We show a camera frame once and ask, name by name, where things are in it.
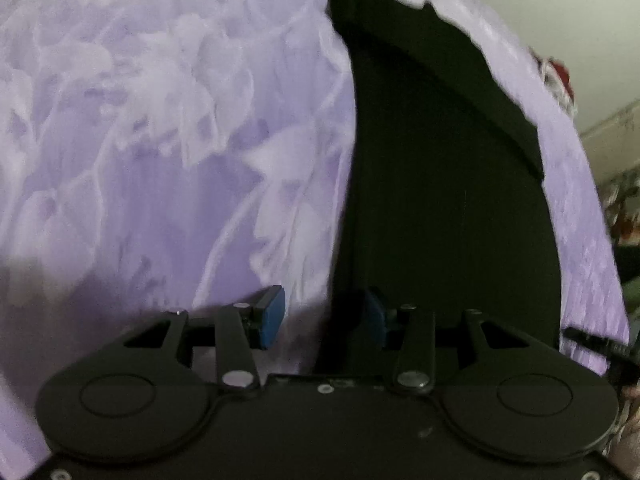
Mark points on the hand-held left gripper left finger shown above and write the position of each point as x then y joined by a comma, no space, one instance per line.
270,317

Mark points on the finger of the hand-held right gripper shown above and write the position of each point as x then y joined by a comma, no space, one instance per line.
595,342

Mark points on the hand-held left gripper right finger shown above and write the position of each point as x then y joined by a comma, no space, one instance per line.
376,317

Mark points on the black small garment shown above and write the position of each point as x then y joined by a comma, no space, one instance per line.
425,185

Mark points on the purple floral bedsheet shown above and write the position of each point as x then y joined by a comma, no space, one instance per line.
150,160

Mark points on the red and white object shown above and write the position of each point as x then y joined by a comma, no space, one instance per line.
557,77

